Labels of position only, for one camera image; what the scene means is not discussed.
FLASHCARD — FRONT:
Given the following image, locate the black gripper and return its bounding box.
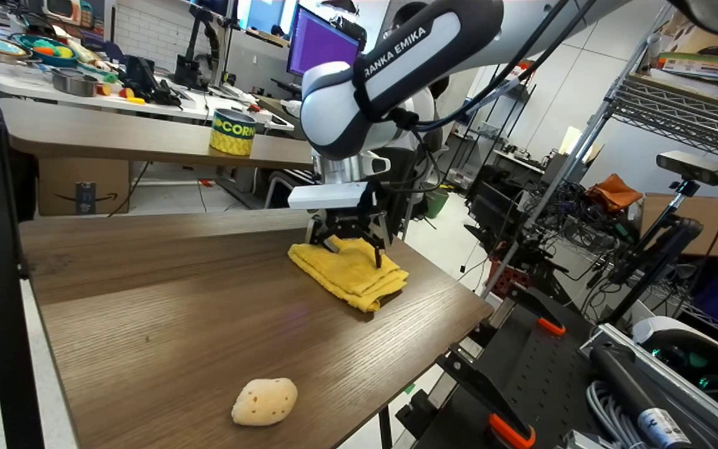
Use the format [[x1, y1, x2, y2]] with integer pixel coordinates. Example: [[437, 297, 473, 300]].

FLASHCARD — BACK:
[[306, 208, 389, 269]]

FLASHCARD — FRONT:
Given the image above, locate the yellow cloth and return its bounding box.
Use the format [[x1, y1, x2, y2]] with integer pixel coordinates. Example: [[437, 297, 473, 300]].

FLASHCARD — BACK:
[[285, 234, 412, 318]]

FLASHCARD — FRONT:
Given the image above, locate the beige stone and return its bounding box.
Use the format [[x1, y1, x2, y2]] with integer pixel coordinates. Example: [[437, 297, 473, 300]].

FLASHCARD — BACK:
[[229, 376, 301, 429]]

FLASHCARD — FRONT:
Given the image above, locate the green yellow tin can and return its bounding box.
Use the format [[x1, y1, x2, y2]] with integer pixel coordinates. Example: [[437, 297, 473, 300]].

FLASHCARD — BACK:
[[207, 108, 259, 161]]

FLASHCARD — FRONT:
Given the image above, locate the black small rack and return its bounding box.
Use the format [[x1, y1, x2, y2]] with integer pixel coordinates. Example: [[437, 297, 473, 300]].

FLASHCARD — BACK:
[[445, 83, 536, 182]]

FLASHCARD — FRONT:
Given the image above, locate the purple lit monitor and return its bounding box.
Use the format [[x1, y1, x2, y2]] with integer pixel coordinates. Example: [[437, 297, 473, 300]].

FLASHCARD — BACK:
[[285, 3, 368, 83]]

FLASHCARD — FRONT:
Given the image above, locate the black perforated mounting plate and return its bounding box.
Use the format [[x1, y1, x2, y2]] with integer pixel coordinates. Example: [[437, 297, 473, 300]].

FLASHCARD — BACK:
[[412, 303, 629, 449]]

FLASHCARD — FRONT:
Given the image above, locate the thin grey slanted pole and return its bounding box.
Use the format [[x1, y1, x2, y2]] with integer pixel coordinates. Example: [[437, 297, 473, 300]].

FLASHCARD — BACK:
[[487, 0, 680, 294]]

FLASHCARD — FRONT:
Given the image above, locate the wooden side table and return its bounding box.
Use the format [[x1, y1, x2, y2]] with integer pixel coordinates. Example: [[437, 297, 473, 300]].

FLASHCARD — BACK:
[[0, 97, 318, 169]]

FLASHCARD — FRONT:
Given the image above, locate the orange folded fabric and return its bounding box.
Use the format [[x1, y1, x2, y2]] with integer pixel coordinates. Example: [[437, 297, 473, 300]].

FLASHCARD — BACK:
[[588, 172, 645, 214]]

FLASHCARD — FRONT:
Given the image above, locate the cardboard box under table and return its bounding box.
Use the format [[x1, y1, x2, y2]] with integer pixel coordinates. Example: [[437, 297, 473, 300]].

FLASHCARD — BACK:
[[35, 158, 133, 219]]

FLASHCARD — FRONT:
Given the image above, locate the white green-lit device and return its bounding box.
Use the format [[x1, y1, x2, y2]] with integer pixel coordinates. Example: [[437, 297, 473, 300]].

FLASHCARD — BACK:
[[631, 315, 718, 419]]

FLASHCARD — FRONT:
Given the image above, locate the cluttered white desk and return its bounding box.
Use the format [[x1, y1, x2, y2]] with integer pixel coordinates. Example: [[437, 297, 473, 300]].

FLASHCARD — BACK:
[[0, 45, 295, 128]]

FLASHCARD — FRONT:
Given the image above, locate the brown cardboard sheet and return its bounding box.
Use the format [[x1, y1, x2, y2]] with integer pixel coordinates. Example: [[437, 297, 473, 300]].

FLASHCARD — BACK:
[[640, 192, 718, 260]]

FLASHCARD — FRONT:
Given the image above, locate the cardboard box on shelf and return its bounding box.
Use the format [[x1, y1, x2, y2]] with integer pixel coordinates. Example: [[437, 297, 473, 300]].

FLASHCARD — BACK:
[[657, 10, 718, 83]]

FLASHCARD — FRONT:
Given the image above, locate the black clamp orange handle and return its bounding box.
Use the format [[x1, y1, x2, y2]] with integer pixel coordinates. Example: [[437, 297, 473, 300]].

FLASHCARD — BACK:
[[437, 348, 540, 449], [506, 285, 571, 343]]

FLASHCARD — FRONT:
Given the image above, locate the grey cable bundle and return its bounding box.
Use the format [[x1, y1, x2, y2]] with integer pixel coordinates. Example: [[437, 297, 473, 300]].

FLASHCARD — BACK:
[[582, 376, 639, 444]]

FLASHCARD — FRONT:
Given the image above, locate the black camera on stand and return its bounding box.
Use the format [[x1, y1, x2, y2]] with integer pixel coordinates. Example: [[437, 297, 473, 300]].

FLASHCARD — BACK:
[[604, 147, 718, 328]]

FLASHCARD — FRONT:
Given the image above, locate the metal wire shelf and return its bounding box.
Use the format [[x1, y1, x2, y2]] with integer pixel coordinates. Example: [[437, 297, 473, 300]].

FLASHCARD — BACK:
[[611, 73, 718, 169]]

